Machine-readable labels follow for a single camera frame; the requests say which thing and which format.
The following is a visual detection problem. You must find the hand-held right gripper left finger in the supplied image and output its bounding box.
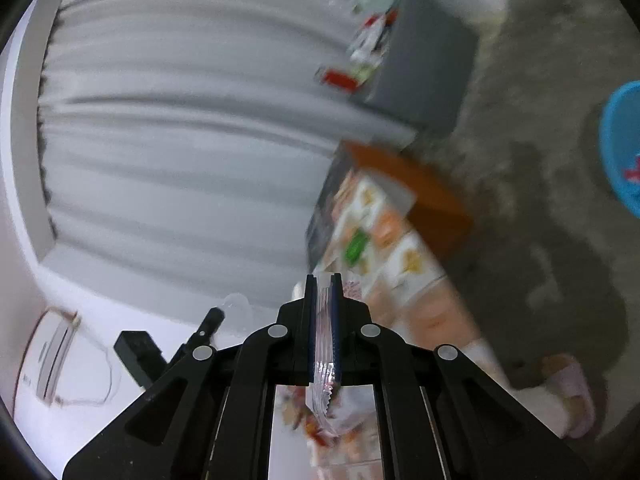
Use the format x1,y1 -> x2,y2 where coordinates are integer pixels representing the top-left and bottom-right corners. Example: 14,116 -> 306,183
62,274 -> 319,480

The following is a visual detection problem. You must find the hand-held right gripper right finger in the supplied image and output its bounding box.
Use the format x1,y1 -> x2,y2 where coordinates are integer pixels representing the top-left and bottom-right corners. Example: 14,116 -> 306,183
330,273 -> 591,480

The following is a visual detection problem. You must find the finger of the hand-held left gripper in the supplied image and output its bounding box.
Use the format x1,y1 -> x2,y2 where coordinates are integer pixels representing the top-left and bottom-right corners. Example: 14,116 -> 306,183
170,307 -> 226,361

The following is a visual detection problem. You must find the clear plastic wrapper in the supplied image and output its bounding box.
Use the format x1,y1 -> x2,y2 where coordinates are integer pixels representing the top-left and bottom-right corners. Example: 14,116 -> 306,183
304,274 -> 351,441

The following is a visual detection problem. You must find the blue plastic mesh basket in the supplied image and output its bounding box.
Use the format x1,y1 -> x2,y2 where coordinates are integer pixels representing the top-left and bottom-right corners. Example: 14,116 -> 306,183
599,80 -> 640,218

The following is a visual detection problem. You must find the clear plastic piece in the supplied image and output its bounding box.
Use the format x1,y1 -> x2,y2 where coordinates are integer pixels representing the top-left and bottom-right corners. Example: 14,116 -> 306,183
220,294 -> 253,323

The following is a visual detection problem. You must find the brown cardboard box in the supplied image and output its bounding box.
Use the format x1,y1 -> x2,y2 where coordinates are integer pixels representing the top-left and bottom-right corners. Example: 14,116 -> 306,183
345,140 -> 474,261

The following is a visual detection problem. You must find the white curtain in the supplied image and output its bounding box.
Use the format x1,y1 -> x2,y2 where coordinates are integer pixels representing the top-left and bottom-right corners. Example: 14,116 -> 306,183
36,0 -> 508,318

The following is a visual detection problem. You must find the grey cabinet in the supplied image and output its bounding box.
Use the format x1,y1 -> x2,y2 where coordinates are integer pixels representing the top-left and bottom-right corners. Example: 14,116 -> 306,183
350,0 -> 479,137

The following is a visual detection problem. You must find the white appliance cable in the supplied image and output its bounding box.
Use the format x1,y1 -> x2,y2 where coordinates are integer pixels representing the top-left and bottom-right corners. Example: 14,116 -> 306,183
55,312 -> 123,406

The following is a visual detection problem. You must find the white wall appliance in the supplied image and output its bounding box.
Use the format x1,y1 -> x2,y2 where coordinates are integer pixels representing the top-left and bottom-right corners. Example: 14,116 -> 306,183
20,309 -> 83,403

